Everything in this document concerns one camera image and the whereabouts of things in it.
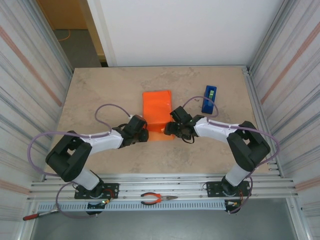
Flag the orange wrapping paper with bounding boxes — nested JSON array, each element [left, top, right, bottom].
[[142, 89, 176, 143]]

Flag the blue tape dispenser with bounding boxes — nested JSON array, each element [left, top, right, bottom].
[[201, 85, 218, 115]]

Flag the aluminium rail frame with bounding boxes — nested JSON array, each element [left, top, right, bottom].
[[27, 173, 300, 201]]

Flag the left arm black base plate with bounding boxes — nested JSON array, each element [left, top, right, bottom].
[[74, 182, 120, 200]]

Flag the red-handled pliers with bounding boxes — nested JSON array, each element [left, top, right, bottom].
[[140, 192, 179, 206]]

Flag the red black power wires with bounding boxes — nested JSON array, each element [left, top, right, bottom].
[[99, 187, 119, 205], [224, 191, 245, 208]]

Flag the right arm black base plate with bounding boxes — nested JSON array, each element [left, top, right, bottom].
[[206, 181, 252, 198]]

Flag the grey slotted cable duct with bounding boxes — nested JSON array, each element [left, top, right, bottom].
[[36, 200, 227, 213]]

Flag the aluminium side rail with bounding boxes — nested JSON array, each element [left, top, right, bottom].
[[241, 65, 285, 179]]

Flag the white door frame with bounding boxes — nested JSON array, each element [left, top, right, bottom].
[[86, 0, 118, 68]]

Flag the orange floor cable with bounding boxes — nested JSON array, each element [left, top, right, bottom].
[[57, 29, 73, 42]]

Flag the red-handled screwdriver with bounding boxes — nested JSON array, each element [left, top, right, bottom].
[[22, 210, 60, 221]]

